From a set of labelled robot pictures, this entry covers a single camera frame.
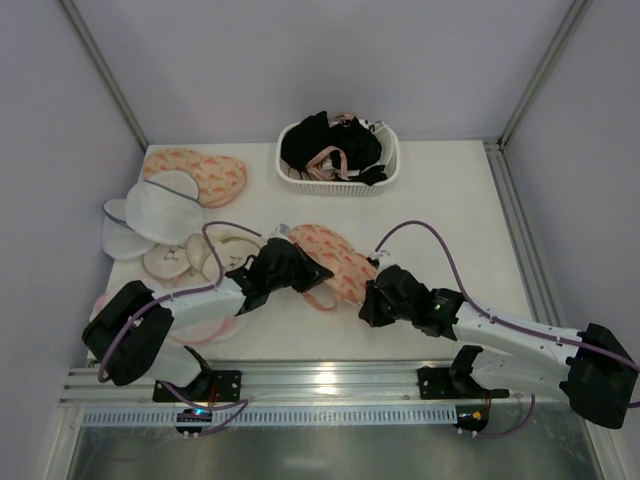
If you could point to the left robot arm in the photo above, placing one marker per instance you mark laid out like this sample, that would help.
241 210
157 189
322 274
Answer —
128 335

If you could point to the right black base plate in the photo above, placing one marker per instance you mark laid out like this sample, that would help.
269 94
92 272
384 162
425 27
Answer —
443 382

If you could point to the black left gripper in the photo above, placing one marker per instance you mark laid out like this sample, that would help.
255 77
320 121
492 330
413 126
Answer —
302 267

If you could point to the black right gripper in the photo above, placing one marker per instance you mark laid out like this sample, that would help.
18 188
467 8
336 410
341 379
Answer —
378 298

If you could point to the aluminium frame post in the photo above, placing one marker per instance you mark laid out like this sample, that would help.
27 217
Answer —
558 43
89 44

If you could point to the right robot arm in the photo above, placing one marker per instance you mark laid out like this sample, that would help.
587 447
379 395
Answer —
589 370

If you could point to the left aluminium frame post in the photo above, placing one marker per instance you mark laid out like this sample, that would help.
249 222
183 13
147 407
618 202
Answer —
89 44

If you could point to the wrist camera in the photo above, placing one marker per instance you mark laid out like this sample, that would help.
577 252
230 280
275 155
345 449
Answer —
282 231
381 260

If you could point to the white mesh laundry bag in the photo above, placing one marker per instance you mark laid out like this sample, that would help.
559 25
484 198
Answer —
162 210

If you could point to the tulip print laundry bag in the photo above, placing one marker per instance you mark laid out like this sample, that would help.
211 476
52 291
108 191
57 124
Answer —
220 179
351 269

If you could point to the cream round laundry bag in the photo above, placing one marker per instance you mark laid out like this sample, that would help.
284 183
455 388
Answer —
193 263

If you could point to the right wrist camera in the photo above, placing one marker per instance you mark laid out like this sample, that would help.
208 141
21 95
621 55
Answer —
381 260

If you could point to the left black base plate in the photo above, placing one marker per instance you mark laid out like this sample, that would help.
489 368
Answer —
216 386

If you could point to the aluminium mounting rail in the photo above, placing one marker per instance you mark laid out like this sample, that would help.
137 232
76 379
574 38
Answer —
265 382

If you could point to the black garment in basket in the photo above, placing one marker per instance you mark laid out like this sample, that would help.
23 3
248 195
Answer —
291 156

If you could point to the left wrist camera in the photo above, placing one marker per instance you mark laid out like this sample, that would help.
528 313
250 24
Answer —
282 231

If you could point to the right aluminium frame post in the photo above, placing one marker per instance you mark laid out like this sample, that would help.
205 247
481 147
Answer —
558 43

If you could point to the slotted cable duct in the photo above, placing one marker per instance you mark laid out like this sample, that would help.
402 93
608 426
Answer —
289 416

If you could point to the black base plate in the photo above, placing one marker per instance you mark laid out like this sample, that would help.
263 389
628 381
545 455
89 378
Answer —
443 382
216 386

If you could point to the pink trimmed bra in basket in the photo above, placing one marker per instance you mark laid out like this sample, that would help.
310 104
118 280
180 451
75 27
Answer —
337 148

